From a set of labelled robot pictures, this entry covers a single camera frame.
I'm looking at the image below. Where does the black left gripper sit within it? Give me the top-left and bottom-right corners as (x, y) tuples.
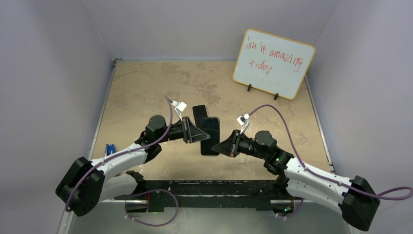
(157, 117), (210, 144)

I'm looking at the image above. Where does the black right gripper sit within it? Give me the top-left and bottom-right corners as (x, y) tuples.
(213, 129), (267, 160)

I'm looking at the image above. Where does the black phone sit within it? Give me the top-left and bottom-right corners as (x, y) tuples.
(201, 118), (220, 156)

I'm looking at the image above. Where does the black phone case with camera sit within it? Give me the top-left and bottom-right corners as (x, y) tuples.
(200, 117), (221, 157)

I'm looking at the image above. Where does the black smartphone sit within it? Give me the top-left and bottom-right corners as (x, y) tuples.
(193, 105), (208, 120)

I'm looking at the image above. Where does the pale pink phone case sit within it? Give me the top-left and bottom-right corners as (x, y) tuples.
(192, 104), (209, 121)

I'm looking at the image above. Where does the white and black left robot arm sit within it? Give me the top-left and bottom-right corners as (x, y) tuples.
(56, 115), (210, 216)

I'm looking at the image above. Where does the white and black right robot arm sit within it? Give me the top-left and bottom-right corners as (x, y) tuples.
(212, 130), (380, 232)

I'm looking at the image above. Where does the blue object at table edge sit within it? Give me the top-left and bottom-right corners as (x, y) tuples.
(105, 144), (116, 156)

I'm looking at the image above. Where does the whiteboard with red writing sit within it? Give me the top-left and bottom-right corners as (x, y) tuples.
(232, 29), (316, 100)

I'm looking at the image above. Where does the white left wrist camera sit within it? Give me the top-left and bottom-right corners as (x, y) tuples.
(172, 101), (188, 120)

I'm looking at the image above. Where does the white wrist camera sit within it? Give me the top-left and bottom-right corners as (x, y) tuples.
(236, 113), (251, 134)
(172, 101), (188, 120)

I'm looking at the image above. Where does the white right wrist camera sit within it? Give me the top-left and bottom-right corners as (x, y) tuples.
(236, 113), (251, 134)

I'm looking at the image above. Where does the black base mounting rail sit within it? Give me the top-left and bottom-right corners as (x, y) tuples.
(114, 171), (301, 215)

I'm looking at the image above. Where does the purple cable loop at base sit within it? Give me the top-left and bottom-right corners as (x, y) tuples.
(124, 188), (180, 227)

